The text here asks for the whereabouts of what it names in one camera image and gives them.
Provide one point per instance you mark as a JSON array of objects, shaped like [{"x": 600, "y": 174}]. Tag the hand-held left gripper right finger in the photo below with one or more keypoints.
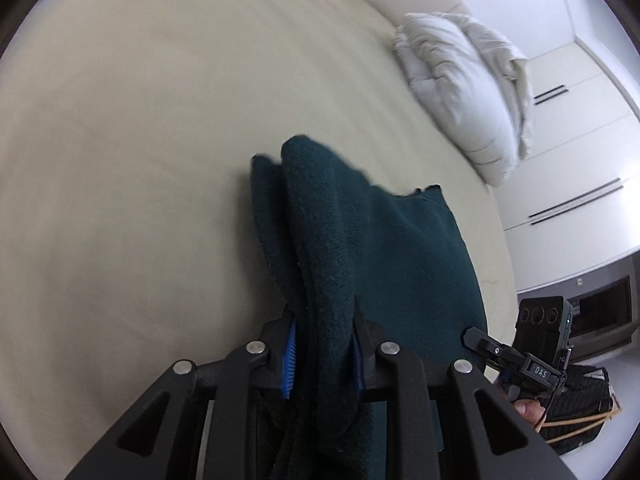
[{"x": 358, "y": 367}]

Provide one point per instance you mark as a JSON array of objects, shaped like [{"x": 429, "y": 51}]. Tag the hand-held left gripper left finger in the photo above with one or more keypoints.
[{"x": 290, "y": 360}]

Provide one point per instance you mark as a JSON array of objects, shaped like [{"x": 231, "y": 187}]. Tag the dark green knit sweater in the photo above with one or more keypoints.
[{"x": 400, "y": 260}]

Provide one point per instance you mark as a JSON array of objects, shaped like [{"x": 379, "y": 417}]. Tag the white wardrobe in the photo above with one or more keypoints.
[{"x": 565, "y": 150}]

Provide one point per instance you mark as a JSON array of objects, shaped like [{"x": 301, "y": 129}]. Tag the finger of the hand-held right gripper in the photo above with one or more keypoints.
[{"x": 487, "y": 347}]

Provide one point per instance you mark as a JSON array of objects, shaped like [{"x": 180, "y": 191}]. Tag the person's right hand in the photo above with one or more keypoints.
[{"x": 529, "y": 410}]

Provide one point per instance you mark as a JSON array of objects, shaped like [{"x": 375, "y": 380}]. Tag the black ribbed bag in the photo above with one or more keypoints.
[{"x": 580, "y": 405}]

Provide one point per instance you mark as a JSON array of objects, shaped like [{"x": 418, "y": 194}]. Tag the white folded duvet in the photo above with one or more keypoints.
[{"x": 460, "y": 90}]

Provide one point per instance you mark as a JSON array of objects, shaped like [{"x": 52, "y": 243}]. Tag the beige bed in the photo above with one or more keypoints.
[{"x": 150, "y": 160}]

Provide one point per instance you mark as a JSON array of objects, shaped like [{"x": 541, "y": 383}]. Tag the grey low cabinet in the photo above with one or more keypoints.
[{"x": 605, "y": 305}]

